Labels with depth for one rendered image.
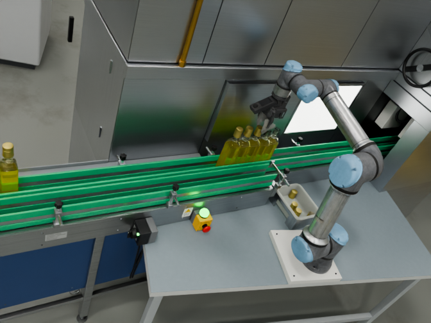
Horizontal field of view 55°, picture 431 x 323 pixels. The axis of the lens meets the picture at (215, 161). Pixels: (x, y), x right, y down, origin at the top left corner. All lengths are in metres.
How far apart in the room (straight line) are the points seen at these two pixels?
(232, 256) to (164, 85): 0.81
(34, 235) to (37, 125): 1.85
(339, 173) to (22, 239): 1.17
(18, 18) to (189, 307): 2.58
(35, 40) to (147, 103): 2.22
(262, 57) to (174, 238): 0.89
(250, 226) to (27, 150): 1.80
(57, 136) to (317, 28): 2.13
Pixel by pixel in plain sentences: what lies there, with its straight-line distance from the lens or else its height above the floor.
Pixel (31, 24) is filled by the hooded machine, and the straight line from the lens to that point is 3.79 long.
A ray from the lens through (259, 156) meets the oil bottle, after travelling 2.04.
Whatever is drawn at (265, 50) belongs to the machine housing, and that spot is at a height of 1.48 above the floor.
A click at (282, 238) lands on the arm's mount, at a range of 2.04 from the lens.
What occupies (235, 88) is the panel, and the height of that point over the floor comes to 1.29.
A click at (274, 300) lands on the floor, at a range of 2.82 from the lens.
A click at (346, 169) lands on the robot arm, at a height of 1.38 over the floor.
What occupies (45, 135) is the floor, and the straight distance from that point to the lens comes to 3.34.
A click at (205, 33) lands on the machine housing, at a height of 1.53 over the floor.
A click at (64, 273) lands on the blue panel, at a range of 1.99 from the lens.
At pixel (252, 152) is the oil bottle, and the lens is 1.99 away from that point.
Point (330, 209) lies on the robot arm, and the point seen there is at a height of 1.19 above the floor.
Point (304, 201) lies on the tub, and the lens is 2.25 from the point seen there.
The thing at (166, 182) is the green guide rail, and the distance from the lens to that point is 1.81.
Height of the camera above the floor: 2.20
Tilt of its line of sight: 39 degrees down
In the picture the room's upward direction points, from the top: 23 degrees clockwise
